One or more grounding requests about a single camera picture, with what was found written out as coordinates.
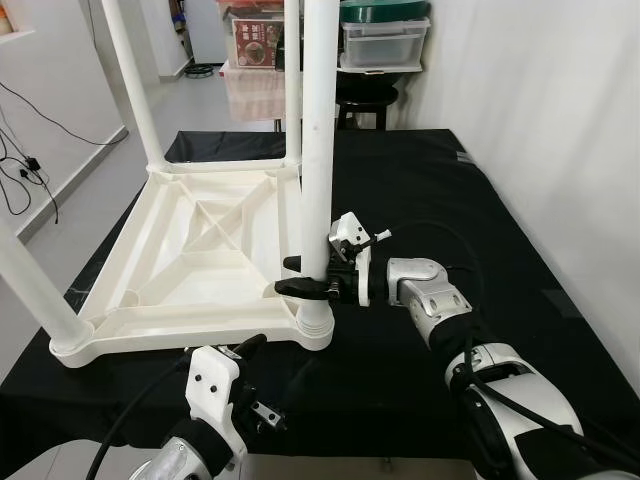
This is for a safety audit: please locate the cream plastic table top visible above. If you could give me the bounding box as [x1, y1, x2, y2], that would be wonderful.
[50, 160, 337, 369]

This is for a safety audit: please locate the black tablecloth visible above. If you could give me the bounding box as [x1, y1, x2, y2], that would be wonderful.
[0, 128, 640, 473]

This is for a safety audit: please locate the beige table cover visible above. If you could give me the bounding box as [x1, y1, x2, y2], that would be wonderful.
[221, 62, 293, 124]

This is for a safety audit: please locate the black round stool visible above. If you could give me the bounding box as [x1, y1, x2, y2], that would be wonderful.
[335, 80, 400, 132]

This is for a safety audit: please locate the clear storage box green lid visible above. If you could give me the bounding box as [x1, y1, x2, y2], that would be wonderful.
[339, 0, 432, 71]

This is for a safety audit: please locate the white appliance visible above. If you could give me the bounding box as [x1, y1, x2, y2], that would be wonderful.
[184, 0, 228, 65]

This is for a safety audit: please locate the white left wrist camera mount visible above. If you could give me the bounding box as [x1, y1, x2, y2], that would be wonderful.
[186, 344, 244, 442]

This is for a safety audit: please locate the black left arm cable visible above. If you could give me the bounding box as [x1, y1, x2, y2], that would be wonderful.
[84, 348, 197, 480]

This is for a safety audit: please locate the black wall cable with plug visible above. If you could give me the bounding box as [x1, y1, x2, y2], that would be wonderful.
[0, 125, 61, 225]

